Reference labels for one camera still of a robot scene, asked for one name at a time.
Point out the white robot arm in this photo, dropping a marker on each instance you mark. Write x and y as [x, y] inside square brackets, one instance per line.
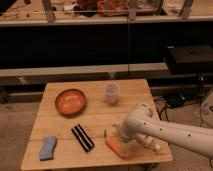
[194, 139]

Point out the blue sponge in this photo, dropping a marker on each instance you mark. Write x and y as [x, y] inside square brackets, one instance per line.
[47, 149]

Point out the clear plastic cup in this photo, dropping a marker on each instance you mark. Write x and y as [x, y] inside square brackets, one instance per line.
[111, 92]

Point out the wooden table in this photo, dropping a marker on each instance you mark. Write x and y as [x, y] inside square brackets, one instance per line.
[97, 120]

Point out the black box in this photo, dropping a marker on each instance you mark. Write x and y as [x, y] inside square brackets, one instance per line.
[190, 59]

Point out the orange ceramic bowl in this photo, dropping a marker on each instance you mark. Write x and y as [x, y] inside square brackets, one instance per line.
[70, 102]

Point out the orange pepper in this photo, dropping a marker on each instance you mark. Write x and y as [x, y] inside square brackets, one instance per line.
[114, 144]

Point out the black striped eraser block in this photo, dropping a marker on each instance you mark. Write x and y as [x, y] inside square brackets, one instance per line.
[82, 137]

